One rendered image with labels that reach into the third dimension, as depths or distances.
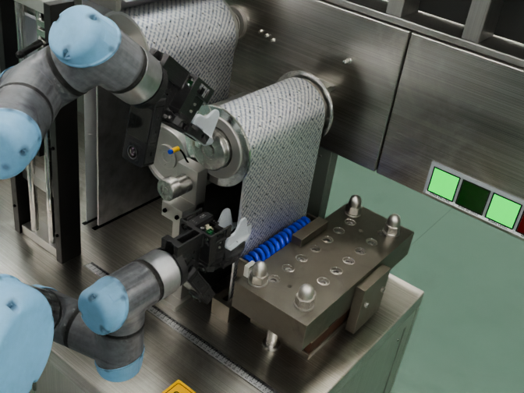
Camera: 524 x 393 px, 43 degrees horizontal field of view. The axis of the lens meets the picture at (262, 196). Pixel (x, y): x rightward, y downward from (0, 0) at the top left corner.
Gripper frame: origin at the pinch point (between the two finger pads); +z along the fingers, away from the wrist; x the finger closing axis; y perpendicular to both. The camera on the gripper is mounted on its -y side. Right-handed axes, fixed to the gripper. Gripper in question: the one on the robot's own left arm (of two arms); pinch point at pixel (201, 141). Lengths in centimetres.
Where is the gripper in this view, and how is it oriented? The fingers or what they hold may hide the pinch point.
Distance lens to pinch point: 111.9
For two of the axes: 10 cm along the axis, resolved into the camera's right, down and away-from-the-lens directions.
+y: 4.9, -8.7, 0.4
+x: -7.8, -4.1, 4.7
